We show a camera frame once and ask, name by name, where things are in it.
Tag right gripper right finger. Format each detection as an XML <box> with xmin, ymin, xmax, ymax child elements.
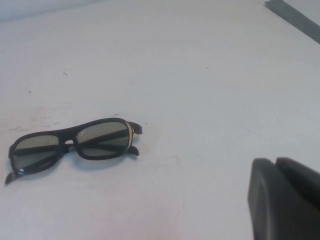
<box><xmin>276</xmin><ymin>156</ymin><xmax>320</xmax><ymax>210</ymax></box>

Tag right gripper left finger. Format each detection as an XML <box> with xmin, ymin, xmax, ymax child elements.
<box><xmin>247</xmin><ymin>157</ymin><xmax>320</xmax><ymax>240</ymax></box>

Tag black frame sunglasses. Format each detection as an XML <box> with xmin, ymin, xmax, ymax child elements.
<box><xmin>4</xmin><ymin>117</ymin><xmax>144</xmax><ymax>185</ymax></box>

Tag dark grey flat strip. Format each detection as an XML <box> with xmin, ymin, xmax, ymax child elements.
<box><xmin>264</xmin><ymin>0</ymin><xmax>320</xmax><ymax>45</ymax></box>

